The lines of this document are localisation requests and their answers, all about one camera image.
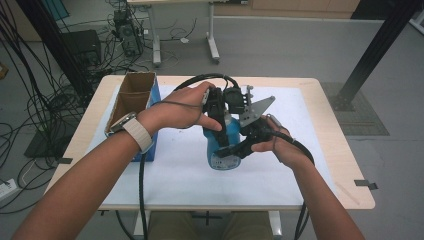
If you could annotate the person's right hand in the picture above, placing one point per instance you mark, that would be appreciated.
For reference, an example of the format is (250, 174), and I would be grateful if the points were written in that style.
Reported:
(286, 146)

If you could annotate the dark floor mat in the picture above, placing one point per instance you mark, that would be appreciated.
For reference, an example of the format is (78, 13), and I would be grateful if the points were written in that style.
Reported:
(366, 110)
(40, 146)

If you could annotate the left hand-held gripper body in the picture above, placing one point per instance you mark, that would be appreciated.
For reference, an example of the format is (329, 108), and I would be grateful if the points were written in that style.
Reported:
(216, 103)

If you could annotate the person's khaki trousers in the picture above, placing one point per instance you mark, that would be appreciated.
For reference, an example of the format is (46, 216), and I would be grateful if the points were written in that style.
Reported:
(173, 226)

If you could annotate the person's left hand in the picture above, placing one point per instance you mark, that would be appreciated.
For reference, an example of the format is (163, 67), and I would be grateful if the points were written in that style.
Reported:
(180, 110)

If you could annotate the white table leg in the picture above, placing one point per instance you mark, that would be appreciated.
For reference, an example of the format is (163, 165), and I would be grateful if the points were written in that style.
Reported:
(275, 225)
(141, 225)

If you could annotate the wooden cabinet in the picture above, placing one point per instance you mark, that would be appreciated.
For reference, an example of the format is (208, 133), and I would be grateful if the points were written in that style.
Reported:
(300, 6)

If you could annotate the black computer tower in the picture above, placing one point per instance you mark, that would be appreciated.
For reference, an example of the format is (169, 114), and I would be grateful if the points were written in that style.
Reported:
(126, 31)

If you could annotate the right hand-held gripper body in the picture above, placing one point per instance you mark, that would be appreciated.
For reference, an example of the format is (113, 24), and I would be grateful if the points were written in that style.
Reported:
(256, 128)

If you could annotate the blue cardboard box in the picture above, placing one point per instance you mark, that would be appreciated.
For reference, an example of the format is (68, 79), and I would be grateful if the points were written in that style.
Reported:
(133, 100)

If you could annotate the white table sheet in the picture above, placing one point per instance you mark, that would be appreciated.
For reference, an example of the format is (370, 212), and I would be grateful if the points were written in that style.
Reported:
(200, 190)

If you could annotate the black equipment box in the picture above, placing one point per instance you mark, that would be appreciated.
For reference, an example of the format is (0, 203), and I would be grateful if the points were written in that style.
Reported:
(81, 46)

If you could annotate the black frame post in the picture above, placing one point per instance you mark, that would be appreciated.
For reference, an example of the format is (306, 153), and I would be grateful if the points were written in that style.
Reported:
(376, 50)
(50, 40)

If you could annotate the blue bottle with white cap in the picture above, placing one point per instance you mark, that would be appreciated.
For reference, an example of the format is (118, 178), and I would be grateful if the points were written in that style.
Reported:
(211, 146)

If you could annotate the black tape piece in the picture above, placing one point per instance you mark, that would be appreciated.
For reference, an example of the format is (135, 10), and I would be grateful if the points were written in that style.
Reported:
(366, 185)
(65, 160)

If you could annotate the teal panel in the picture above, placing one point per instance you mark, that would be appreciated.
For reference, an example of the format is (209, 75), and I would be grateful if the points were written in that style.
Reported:
(55, 8)

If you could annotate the white power strip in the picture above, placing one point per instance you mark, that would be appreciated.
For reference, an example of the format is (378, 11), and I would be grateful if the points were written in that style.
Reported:
(6, 190)

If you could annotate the white-legged background desk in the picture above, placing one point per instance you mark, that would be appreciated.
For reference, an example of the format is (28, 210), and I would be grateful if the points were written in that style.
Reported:
(210, 20)

